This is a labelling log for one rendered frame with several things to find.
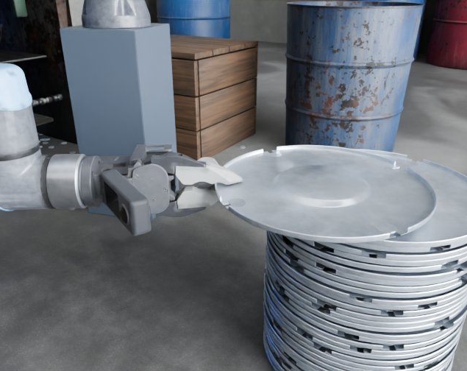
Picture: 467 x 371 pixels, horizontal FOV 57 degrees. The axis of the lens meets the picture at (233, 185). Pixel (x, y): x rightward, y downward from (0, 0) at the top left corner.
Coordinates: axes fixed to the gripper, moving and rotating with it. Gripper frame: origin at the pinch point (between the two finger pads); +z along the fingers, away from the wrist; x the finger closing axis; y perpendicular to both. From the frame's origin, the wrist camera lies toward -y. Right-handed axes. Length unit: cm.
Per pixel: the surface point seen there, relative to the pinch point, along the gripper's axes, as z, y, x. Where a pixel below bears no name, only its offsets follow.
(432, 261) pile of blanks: 21.5, -14.4, 3.0
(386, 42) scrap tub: 47, 74, -10
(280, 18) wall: 61, 397, 7
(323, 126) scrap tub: 31, 77, 16
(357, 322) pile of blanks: 14.5, -13.7, 12.1
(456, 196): 29.6, -2.9, 0.9
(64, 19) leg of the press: -52, 101, -14
